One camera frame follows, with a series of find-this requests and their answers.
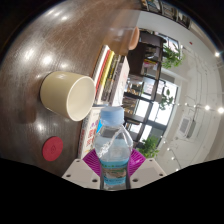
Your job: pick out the small potted plant white pot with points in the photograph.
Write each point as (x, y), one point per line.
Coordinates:
(166, 102)

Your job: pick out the ceiling track lights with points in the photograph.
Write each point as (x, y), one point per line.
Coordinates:
(207, 107)

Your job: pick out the bushy potted plant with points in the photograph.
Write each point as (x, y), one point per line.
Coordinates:
(172, 58)

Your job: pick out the black shelf unit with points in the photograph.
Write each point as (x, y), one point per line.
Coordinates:
(145, 86)

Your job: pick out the flat round red coaster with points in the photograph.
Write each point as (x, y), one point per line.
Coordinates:
(52, 149)

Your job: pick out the cream ceramic cup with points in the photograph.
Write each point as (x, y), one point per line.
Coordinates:
(61, 93)

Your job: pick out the orange chairs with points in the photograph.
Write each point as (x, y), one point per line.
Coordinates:
(134, 38)

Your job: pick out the clear water bottle blue cap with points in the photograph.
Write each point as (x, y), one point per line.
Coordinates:
(113, 156)

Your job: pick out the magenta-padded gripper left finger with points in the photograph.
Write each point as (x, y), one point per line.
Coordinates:
(77, 171)

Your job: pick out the stack of books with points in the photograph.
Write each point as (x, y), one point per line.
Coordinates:
(111, 76)

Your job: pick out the tall wall bookshelf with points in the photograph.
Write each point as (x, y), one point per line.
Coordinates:
(166, 11)

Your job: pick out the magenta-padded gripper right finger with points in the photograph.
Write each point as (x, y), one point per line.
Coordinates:
(150, 171)

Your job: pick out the large leafy potted plant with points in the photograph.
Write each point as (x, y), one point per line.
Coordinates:
(150, 147)

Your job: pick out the ceiling air conditioner unit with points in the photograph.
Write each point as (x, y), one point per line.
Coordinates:
(186, 127)

